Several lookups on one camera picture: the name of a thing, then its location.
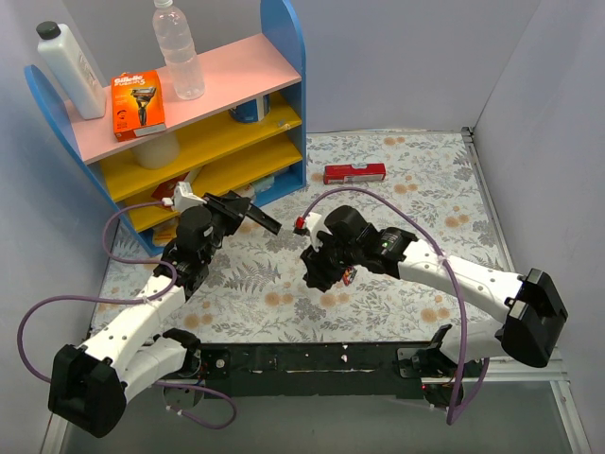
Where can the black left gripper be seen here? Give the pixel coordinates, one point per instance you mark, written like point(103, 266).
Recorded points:
point(234, 207)

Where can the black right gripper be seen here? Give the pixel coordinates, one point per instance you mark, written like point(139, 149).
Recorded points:
point(319, 261)

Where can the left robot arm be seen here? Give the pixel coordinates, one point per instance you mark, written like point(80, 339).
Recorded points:
point(91, 384)

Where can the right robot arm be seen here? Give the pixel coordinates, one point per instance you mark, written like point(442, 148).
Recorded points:
point(526, 311)

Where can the green sponge pack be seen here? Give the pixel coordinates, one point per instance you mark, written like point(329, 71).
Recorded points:
point(263, 184)

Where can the red white book box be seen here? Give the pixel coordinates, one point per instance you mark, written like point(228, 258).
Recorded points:
point(166, 189)

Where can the blue pink yellow shelf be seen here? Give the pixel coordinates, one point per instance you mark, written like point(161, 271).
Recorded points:
point(227, 153)

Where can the yellow snack packet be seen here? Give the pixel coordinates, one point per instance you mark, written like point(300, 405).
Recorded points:
point(164, 232)

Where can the floral table mat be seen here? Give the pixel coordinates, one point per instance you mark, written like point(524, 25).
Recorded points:
point(255, 290)

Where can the white cylindrical container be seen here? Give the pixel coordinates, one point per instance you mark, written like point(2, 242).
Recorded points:
point(157, 153)

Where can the red toothpaste box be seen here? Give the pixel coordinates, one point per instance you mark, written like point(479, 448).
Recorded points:
point(350, 173)

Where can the blue white can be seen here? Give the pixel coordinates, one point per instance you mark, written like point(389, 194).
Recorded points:
point(252, 111)

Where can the orange razor box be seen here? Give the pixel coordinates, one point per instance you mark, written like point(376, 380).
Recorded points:
point(137, 105)

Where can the clear plastic water bottle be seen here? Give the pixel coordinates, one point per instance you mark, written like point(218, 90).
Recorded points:
point(176, 43)

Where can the white bottle black cap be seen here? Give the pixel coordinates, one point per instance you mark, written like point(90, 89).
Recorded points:
point(61, 52)

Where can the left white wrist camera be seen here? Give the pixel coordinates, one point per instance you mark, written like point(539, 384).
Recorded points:
point(183, 198)

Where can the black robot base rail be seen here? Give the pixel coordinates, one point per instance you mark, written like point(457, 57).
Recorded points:
point(405, 369)

